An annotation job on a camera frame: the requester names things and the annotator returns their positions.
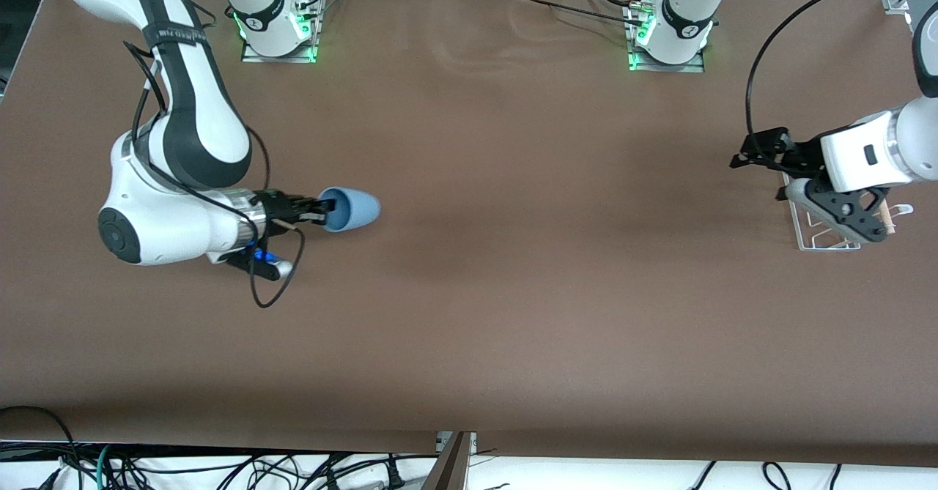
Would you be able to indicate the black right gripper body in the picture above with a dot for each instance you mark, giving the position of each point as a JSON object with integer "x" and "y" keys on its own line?
{"x": 276, "y": 205}

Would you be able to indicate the blue plastic cup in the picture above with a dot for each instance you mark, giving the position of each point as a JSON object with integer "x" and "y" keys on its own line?
{"x": 359, "y": 210}

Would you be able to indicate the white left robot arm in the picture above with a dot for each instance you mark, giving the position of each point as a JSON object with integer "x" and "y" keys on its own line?
{"x": 689, "y": 6}

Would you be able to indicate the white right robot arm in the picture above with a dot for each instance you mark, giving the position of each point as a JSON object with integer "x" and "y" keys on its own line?
{"x": 198, "y": 109}

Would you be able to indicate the brown table cover sheet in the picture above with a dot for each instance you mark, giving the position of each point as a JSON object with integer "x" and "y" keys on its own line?
{"x": 513, "y": 292}

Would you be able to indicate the metal base plate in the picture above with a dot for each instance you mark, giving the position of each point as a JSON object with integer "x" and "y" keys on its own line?
{"x": 253, "y": 56}
{"x": 689, "y": 67}

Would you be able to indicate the brown table support post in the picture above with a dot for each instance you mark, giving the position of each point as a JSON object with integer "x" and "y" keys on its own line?
{"x": 451, "y": 472}

